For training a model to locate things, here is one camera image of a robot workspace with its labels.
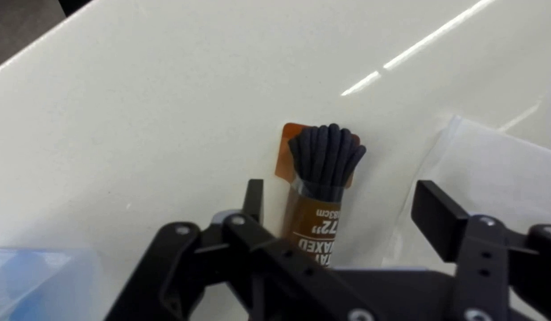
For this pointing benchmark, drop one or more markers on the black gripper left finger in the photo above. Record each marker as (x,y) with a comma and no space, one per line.
(174,268)

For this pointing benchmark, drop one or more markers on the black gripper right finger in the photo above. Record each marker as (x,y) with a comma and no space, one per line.
(490,268)

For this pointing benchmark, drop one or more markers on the shoelace packet with orange card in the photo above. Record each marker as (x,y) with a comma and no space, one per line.
(326,161)

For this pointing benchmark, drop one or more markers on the translucent plastic sheet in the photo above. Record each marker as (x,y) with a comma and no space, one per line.
(500,172)

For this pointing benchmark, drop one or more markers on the clear plastic box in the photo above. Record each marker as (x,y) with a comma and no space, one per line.
(31,283)

